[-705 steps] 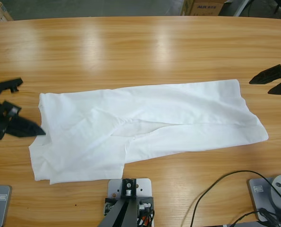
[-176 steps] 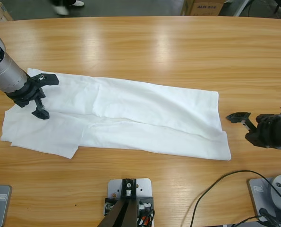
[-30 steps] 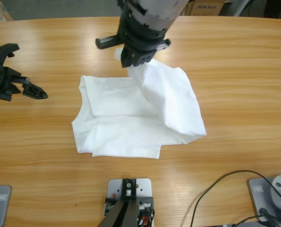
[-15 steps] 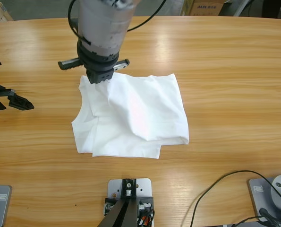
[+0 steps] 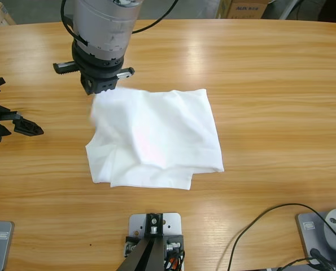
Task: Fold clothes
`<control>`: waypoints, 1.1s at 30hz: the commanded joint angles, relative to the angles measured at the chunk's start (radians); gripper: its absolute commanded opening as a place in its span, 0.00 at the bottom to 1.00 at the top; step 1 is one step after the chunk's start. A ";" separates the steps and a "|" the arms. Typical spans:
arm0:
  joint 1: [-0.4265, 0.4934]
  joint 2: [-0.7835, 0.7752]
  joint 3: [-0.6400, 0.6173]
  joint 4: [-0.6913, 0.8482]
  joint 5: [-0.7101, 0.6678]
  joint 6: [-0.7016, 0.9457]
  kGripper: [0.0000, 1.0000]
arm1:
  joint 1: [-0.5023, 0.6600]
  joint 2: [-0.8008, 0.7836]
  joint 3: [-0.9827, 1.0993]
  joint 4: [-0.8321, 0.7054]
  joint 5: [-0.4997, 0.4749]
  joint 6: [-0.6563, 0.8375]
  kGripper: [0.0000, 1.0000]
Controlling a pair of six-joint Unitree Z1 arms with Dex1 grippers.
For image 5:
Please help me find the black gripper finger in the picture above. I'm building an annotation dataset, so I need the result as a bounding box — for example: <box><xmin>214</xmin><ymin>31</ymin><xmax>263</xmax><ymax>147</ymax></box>
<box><xmin>81</xmin><ymin>75</ymin><xmax>97</xmax><ymax>97</ymax></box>
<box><xmin>95</xmin><ymin>76</ymin><xmax>120</xmax><ymax>95</ymax></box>
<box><xmin>12</xmin><ymin>117</ymin><xmax>45</xmax><ymax>138</ymax></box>

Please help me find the white t-shirt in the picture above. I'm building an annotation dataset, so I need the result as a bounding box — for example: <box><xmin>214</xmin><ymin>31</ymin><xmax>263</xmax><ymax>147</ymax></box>
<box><xmin>85</xmin><ymin>87</ymin><xmax>225</xmax><ymax>190</ymax></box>

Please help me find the cardboard box blue AUX print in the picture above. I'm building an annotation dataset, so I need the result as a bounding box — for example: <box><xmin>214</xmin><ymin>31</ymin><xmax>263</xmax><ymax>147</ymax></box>
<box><xmin>215</xmin><ymin>0</ymin><xmax>270</xmax><ymax>20</ymax></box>

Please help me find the grey metal stand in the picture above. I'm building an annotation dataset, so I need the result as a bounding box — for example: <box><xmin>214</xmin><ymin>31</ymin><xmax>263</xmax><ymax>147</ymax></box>
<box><xmin>261</xmin><ymin>0</ymin><xmax>300</xmax><ymax>20</ymax></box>

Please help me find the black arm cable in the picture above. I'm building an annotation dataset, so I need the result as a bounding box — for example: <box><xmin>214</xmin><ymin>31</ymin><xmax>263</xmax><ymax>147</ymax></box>
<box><xmin>60</xmin><ymin>0</ymin><xmax>180</xmax><ymax>40</ymax></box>

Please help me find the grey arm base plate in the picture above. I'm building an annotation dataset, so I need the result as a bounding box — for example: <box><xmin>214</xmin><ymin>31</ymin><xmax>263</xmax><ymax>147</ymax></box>
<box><xmin>294</xmin><ymin>208</ymin><xmax>336</xmax><ymax>266</ymax></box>
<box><xmin>0</xmin><ymin>221</ymin><xmax>15</xmax><ymax>271</ymax></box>

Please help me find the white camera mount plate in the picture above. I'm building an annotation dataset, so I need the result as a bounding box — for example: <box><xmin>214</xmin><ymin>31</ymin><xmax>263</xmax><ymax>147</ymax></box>
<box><xmin>128</xmin><ymin>213</ymin><xmax>182</xmax><ymax>255</ymax></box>

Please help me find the dark camera post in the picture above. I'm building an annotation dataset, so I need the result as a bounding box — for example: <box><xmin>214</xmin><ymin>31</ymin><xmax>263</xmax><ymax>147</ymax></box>
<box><xmin>119</xmin><ymin>213</ymin><xmax>166</xmax><ymax>271</ymax></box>

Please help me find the black orange cable bundle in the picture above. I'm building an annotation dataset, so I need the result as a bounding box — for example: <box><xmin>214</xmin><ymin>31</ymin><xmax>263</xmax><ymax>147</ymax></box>
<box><xmin>163</xmin><ymin>248</ymin><xmax>187</xmax><ymax>271</ymax></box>

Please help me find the long thin black cable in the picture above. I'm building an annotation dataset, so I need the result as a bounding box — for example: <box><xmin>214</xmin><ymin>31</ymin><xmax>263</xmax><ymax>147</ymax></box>
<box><xmin>228</xmin><ymin>203</ymin><xmax>336</xmax><ymax>271</ymax></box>

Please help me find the thick black base cable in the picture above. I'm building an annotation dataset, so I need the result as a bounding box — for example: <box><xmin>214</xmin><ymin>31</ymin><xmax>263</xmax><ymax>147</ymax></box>
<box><xmin>277</xmin><ymin>247</ymin><xmax>336</xmax><ymax>271</ymax></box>

